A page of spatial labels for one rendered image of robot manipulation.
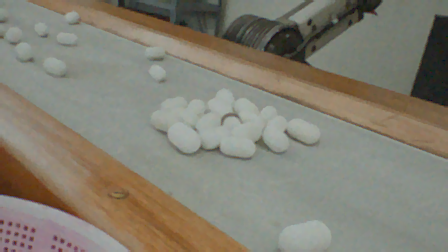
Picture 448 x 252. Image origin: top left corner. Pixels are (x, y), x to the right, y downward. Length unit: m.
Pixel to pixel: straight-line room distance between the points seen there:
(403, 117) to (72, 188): 0.37
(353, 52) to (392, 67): 0.23
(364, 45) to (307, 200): 2.27
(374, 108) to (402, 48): 1.98
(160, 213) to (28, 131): 0.14
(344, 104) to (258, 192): 0.24
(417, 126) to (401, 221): 0.19
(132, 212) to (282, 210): 0.12
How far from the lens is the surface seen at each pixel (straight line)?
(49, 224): 0.26
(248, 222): 0.31
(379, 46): 2.57
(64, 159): 0.32
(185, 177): 0.36
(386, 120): 0.54
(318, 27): 0.94
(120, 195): 0.28
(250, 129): 0.42
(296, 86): 0.59
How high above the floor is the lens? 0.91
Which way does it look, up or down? 21 degrees down
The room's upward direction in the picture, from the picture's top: 8 degrees clockwise
